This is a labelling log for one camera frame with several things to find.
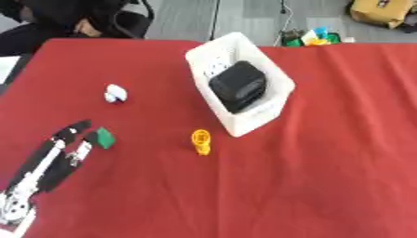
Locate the pile of colourful items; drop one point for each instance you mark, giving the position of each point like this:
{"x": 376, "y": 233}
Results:
{"x": 312, "y": 37}

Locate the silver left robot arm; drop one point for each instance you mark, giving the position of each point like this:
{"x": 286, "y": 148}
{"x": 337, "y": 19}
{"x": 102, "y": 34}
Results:
{"x": 12, "y": 210}

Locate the black pole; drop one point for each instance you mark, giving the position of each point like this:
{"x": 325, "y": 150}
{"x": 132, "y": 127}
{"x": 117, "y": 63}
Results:
{"x": 215, "y": 19}

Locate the green block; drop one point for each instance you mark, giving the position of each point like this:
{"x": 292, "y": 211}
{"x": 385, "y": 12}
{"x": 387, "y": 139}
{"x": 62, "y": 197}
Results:
{"x": 104, "y": 138}

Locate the black object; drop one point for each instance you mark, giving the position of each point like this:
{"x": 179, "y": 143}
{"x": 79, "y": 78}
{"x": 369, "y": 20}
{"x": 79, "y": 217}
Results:
{"x": 239, "y": 86}

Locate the black chair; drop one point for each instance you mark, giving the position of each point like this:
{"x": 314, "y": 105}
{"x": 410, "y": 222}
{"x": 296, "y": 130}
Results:
{"x": 133, "y": 20}

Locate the yellow toy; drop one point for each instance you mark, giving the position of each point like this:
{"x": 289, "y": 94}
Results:
{"x": 201, "y": 141}

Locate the tan cardboard box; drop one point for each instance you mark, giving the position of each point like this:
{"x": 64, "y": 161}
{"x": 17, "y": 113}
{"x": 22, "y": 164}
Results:
{"x": 380, "y": 11}

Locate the white and blue small toy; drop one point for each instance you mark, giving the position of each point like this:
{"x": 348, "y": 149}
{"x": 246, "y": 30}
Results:
{"x": 115, "y": 93}

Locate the white paper sheet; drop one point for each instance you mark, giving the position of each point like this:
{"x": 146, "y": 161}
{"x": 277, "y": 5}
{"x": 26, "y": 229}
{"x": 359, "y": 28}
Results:
{"x": 6, "y": 68}

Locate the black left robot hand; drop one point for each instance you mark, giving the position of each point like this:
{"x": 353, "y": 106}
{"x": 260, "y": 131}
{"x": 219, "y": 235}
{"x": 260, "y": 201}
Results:
{"x": 33, "y": 169}

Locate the white plastic box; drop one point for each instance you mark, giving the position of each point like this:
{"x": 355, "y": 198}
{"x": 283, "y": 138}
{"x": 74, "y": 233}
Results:
{"x": 239, "y": 83}

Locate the person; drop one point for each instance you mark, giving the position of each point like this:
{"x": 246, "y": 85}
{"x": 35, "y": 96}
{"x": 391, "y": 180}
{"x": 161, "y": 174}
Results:
{"x": 49, "y": 21}

